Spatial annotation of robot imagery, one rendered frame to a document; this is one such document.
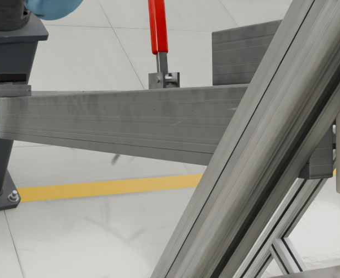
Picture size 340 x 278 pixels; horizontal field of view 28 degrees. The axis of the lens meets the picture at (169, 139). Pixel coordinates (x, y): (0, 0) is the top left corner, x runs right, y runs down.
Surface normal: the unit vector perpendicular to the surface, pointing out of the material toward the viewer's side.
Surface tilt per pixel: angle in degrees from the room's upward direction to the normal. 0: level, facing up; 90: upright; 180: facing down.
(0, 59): 90
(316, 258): 0
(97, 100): 90
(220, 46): 90
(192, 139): 90
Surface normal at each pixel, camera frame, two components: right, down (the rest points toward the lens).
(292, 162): 0.37, 0.70
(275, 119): -0.87, 0.04
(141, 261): 0.32, -0.71
